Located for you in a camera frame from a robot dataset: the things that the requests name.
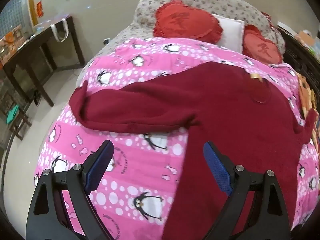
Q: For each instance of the dark red sweater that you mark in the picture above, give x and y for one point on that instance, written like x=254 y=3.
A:
x=225 y=110

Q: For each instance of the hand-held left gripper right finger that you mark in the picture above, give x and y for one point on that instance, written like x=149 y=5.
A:
x=217 y=168

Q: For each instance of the pink penguin print blanket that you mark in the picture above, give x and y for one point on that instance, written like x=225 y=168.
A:
x=140 y=62

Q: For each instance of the orange plush blanket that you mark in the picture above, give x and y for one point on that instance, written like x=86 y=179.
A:
x=306 y=92

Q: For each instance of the small red heart cushion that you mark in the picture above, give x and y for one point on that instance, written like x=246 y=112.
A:
x=261 y=46

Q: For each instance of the large floral pillow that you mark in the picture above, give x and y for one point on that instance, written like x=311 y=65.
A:
x=212 y=1

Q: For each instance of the floral bed sheet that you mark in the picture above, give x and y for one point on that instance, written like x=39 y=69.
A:
x=125 y=33

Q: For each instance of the black shoe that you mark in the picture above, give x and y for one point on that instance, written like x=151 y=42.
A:
x=37 y=97

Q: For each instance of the large red heart cushion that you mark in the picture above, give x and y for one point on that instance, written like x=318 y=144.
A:
x=186 y=20

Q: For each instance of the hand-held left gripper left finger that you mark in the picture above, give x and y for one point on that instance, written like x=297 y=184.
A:
x=98 y=165

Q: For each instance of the orange box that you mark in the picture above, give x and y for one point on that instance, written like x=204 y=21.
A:
x=11 y=37

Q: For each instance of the stool with green cushion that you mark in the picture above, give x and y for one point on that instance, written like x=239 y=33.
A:
x=13 y=112

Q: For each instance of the small floral pillow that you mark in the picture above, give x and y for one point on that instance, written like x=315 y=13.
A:
x=146 y=11

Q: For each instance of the dark wooden headboard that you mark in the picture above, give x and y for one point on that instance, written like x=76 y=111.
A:
x=297 y=55

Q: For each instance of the wall socket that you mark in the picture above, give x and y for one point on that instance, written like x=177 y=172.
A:
x=107 y=41

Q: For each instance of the dark wooden table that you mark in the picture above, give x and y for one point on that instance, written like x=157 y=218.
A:
x=25 y=51

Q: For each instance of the white pillow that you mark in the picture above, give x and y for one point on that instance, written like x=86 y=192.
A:
x=231 y=32

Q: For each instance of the red wall sign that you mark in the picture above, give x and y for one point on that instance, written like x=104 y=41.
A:
x=39 y=9

